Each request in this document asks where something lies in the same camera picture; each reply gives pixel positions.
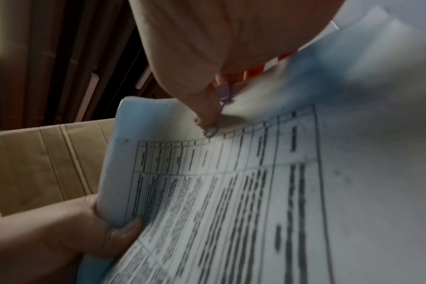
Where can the person's left hand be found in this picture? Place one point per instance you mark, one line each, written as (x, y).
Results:
(58, 235)

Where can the person's right hand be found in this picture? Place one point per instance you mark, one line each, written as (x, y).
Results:
(213, 41)

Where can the printed white paper bundle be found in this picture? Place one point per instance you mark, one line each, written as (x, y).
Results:
(269, 194)

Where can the orange and white object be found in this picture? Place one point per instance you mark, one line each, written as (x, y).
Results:
(265, 68)

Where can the brown cardboard box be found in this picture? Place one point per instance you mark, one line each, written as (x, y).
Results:
(41, 166)

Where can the dark wooden cabinet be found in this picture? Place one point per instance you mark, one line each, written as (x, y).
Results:
(58, 55)

